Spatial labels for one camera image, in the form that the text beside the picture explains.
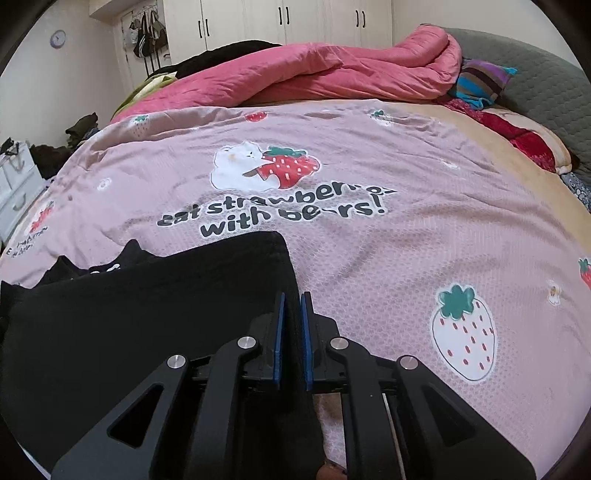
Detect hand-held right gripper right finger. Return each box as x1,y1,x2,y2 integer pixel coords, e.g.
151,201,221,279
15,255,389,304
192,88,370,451
300,292,536,480

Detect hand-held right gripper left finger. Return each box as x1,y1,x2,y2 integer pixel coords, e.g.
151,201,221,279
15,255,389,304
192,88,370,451
51,292,288,480

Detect black printed shirt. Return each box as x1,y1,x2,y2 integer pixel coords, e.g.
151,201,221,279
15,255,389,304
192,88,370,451
0,231,326,480

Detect black clothes heap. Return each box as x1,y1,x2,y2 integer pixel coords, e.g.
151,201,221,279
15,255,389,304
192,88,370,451
156,40,283,80

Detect dark clothes pile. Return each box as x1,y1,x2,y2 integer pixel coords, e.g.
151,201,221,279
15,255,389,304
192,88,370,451
30,143,71,179

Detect person's right hand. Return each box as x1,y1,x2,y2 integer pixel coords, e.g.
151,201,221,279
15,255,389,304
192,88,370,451
316,462,350,480

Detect pink strawberry printed bed sheet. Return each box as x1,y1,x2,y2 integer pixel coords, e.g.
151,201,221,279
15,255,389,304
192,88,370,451
0,99,591,472

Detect pink quilt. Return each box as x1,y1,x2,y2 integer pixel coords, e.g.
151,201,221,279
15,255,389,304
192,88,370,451
111,25,462,123

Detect green blanket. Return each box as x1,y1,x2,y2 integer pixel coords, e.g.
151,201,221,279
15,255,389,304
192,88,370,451
111,73,179,121

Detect beige fleece blanket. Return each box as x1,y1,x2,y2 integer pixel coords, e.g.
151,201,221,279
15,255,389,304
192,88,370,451
383,99,591,259

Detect olive garment pile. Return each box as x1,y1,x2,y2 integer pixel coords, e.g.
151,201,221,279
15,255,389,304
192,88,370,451
64,113,100,149

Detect red blanket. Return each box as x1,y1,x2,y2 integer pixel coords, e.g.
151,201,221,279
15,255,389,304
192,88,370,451
442,97,572,175

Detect white drawer cabinet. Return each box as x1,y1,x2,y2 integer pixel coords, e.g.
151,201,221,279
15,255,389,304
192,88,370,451
0,142,48,244

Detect striped pillow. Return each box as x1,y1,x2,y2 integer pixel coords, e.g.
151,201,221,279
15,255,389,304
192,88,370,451
445,58,519,110

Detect grey patterned cloth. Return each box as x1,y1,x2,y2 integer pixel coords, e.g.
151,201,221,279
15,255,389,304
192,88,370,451
558,170,591,209

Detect white wardrobe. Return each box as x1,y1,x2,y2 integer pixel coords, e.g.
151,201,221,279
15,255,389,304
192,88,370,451
90,0,393,52

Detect hanging bags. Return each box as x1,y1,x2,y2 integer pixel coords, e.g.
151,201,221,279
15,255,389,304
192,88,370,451
126,9,170,59

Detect grey quilted headboard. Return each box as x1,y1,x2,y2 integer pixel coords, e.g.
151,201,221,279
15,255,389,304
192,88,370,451
445,28,591,174

